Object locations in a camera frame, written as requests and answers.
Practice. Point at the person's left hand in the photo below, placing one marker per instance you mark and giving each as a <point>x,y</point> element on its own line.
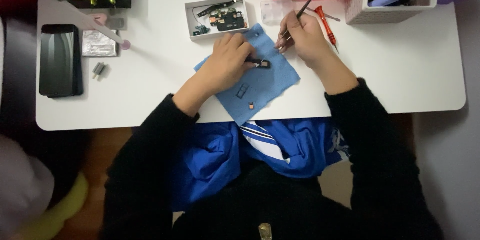
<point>225,65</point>

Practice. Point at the person's right hand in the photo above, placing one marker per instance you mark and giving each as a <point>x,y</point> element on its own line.
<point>309,41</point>

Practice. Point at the person's right fingers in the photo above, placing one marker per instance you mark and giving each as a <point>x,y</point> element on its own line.
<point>288,31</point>

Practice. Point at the small black phone component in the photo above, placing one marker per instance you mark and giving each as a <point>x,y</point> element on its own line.
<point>262,63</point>

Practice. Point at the clear plastic screw case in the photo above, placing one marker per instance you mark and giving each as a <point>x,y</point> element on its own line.
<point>275,11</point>

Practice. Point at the grey metal pry tool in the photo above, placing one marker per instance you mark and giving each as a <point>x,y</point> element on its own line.
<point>332,17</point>

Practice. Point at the blue cleaning cloth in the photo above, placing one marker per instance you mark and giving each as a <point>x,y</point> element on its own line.
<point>268,82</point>

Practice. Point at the black green circuit board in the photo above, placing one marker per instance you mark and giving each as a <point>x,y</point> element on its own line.
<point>228,20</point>

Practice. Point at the long black flex strip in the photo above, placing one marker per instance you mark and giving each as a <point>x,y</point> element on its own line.
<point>215,8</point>

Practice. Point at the small green charging board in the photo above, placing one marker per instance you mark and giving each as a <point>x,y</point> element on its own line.
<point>201,29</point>

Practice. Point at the white cardboard parts box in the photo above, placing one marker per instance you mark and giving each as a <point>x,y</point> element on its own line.
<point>191,14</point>

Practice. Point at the blue white striped jacket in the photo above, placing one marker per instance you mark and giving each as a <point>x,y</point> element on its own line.
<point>217,157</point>

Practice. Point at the small grey card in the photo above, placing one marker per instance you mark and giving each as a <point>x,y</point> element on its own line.
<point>117,23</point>

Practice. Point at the small pink pick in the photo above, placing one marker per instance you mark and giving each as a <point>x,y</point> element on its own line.
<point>100,17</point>

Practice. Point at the silver foil sheet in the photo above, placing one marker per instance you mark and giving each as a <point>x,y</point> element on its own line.
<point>98,44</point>

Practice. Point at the small grey vibration motor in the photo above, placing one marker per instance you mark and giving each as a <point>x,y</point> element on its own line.
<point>99,69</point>

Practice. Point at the gold metal buckle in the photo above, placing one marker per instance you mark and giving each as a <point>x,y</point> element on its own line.
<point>264,231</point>

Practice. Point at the black smartphone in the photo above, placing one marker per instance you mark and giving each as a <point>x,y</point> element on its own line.
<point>60,59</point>

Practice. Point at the yellow cushion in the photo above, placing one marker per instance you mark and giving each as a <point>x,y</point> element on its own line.
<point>60,210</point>

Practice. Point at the grey white fabric heap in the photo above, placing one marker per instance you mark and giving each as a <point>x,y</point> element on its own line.
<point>22,183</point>

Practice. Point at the black card tray frame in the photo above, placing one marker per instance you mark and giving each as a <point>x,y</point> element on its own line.
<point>242,90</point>

